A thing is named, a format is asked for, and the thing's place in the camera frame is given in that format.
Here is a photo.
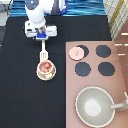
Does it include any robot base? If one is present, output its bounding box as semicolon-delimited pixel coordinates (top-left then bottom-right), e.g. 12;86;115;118
51;0;66;15

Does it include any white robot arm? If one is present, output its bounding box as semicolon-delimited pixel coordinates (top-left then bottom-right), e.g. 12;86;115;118
25;0;60;40

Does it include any pink pot with red dots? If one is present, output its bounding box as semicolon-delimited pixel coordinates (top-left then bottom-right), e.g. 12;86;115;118
36;60;56;78

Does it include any pink stove top board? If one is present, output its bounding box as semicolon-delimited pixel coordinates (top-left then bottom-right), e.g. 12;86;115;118
66;41;128;128

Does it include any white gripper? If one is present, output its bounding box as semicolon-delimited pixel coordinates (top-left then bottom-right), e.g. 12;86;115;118
25;20;57;40

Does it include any cream round plate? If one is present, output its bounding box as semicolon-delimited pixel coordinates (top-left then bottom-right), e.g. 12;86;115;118
36;66;56;81

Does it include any grey frying pan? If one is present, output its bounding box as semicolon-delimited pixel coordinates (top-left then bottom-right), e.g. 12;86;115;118
75;86;128;128

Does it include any black table mat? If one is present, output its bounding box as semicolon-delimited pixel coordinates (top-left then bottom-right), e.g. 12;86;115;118
0;15;110;128

